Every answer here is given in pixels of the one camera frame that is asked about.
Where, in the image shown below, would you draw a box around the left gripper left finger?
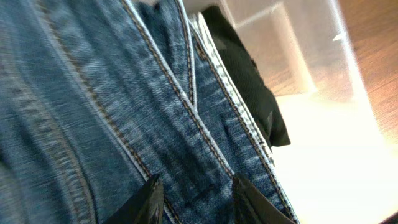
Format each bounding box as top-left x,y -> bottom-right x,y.
105,174 -> 164,224

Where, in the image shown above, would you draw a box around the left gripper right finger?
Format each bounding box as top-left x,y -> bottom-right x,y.
232,174 -> 294,224

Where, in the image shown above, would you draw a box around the large black garment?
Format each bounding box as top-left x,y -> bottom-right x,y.
201,6 -> 291,147

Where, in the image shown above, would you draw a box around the dark blue jeans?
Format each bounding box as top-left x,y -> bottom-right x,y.
1,1 -> 298,223

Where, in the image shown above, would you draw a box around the clear plastic storage container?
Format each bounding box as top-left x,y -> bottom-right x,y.
183,0 -> 398,218

